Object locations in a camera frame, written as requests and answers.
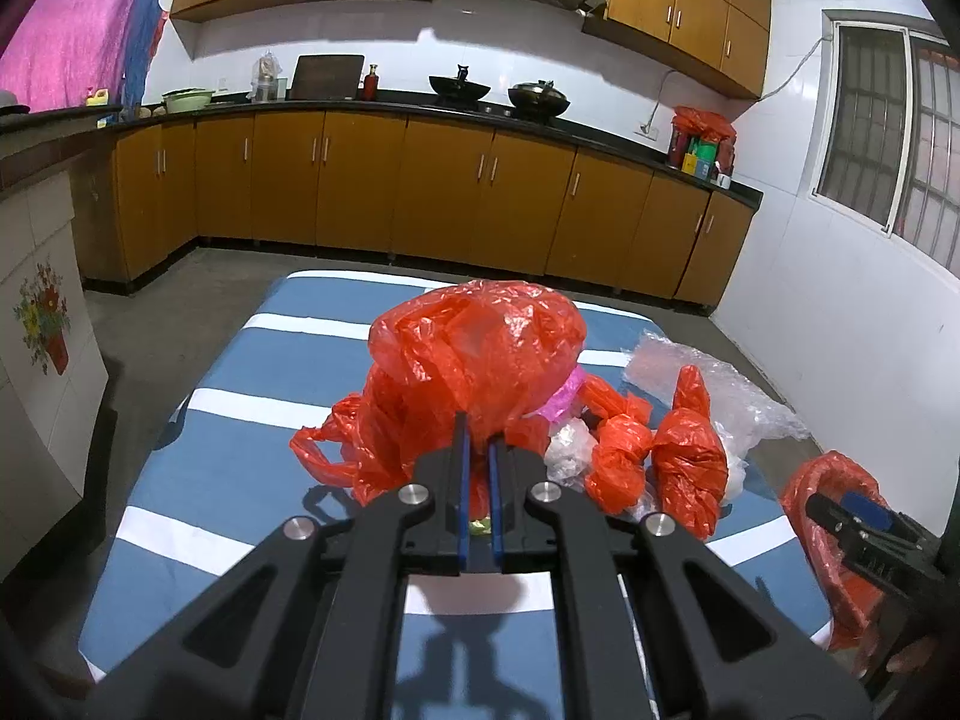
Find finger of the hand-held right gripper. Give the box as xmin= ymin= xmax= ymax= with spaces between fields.
xmin=806 ymin=493 xmax=914 ymax=595
xmin=838 ymin=491 xmax=940 ymax=542

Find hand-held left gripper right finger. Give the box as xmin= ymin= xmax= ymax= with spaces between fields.
xmin=487 ymin=431 xmax=878 ymax=720

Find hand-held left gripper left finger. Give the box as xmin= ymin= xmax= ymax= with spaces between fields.
xmin=86 ymin=411 xmax=472 ymax=720

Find pink plastic bag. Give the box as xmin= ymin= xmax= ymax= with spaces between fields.
xmin=525 ymin=367 xmax=586 ymax=425

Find large red plastic bag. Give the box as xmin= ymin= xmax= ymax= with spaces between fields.
xmin=291 ymin=279 xmax=590 ymax=509

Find person's right hand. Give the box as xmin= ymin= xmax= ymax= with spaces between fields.
xmin=883 ymin=637 xmax=937 ymax=677

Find small white plastic bag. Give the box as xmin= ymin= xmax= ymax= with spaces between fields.
xmin=544 ymin=418 xmax=601 ymax=492

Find small knotted red plastic bag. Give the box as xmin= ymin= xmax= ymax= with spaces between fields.
xmin=579 ymin=375 xmax=655 ymax=516

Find long knotted red plastic bag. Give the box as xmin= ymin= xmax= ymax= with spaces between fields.
xmin=649 ymin=365 xmax=731 ymax=539

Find clear crumpled plastic bag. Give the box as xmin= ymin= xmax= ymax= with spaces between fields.
xmin=622 ymin=330 xmax=812 ymax=500

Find blue white striped mat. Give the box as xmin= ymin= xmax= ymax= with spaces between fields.
xmin=79 ymin=270 xmax=835 ymax=685

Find wooden base cabinets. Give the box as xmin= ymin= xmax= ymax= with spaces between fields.
xmin=75 ymin=109 xmax=755 ymax=314

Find black kitchen countertop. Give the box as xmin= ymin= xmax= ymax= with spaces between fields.
xmin=0 ymin=90 xmax=764 ymax=209

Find barred window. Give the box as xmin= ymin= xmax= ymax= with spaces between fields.
xmin=808 ymin=10 xmax=960 ymax=276

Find lidded black pan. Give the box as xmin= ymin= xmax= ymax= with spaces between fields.
xmin=508 ymin=79 xmax=572 ymax=119

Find black wok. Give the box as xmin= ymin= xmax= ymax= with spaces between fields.
xmin=429 ymin=64 xmax=493 ymax=106

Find red bag with bottles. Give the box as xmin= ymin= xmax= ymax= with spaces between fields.
xmin=667 ymin=106 xmax=738 ymax=175

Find white cabinet with flower decal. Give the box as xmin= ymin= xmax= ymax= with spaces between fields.
xmin=0 ymin=157 xmax=115 ymax=587

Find dark cutting board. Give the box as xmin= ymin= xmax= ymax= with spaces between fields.
xmin=289 ymin=55 xmax=366 ymax=101

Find clear bag with jars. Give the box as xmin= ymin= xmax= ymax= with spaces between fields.
xmin=249 ymin=51 xmax=290 ymax=104

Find green basin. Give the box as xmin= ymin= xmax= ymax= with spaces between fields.
xmin=162 ymin=88 xmax=215 ymax=115

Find blue cloth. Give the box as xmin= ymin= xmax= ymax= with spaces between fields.
xmin=120 ymin=0 xmax=172 ymax=110

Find pink cloth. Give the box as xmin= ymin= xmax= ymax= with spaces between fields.
xmin=0 ymin=0 xmax=162 ymax=115

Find white wall cable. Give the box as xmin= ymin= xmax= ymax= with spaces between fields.
xmin=643 ymin=36 xmax=835 ymax=128

